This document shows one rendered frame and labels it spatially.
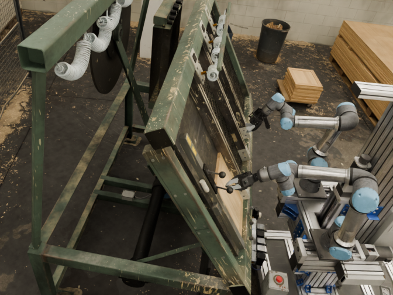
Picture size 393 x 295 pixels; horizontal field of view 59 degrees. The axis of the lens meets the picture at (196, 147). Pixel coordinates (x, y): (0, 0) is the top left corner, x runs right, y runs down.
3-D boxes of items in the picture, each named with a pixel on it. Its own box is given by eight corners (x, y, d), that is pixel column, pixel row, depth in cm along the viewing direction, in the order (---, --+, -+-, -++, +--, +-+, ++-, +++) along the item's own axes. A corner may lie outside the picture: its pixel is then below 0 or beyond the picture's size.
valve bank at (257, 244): (262, 280, 247) (272, 262, 231) (242, 276, 247) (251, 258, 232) (261, 223, 285) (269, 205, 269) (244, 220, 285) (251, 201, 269)
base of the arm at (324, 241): (338, 233, 228) (344, 225, 222) (347, 254, 217) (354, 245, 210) (316, 233, 226) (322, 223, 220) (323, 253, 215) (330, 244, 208)
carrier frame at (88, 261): (222, 343, 266) (248, 292, 212) (45, 309, 266) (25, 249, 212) (234, 154, 432) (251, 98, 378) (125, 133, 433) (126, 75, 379)
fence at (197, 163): (238, 249, 227) (244, 249, 226) (178, 140, 174) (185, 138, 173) (238, 243, 231) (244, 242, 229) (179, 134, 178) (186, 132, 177)
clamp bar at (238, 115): (242, 140, 312) (269, 134, 304) (190, 14, 246) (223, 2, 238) (243, 133, 320) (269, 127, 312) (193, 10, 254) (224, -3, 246)
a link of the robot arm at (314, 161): (306, 179, 248) (312, 166, 239) (304, 167, 258) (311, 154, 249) (323, 184, 247) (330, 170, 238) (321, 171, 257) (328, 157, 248)
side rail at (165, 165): (227, 286, 210) (245, 285, 206) (141, 153, 149) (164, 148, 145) (228, 277, 215) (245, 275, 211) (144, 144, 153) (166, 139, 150)
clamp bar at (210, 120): (240, 202, 257) (272, 196, 249) (172, 61, 191) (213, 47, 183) (241, 192, 265) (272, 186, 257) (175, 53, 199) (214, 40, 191)
